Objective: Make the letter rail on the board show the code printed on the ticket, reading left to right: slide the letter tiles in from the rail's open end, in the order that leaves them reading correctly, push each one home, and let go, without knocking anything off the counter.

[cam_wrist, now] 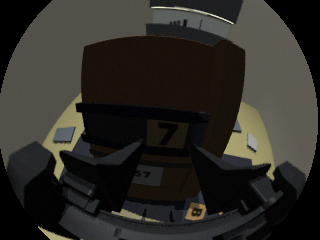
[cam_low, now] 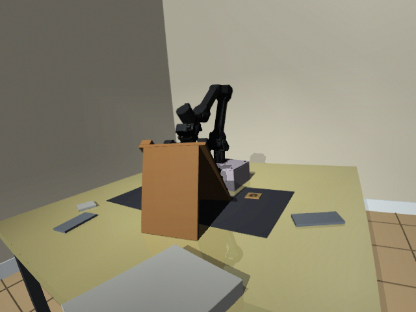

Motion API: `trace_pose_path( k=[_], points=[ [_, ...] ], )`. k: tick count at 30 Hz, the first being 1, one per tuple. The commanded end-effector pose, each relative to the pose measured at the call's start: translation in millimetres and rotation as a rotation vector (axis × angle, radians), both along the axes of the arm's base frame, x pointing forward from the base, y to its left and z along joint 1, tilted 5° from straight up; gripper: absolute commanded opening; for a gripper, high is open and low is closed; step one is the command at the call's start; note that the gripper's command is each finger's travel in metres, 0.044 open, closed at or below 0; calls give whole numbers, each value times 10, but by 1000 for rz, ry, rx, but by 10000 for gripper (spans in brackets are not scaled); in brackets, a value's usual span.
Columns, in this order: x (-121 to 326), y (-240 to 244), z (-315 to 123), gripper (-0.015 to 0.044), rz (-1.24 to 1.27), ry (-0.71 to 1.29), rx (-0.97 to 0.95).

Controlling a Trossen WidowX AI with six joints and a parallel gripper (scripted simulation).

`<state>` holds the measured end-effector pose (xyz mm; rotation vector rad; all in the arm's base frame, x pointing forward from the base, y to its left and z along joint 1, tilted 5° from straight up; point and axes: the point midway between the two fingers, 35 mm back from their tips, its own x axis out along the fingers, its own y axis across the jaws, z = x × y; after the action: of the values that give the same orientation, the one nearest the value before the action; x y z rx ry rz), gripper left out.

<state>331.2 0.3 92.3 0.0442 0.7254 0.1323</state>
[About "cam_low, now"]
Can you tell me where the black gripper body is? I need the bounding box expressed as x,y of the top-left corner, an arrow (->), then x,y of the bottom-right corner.
164,130 -> 212,151

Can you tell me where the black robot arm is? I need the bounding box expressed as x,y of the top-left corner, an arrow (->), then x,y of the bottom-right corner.
175,84 -> 233,163

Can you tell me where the tan letter tile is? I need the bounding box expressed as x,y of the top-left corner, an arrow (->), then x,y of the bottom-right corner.
244,192 -> 262,200

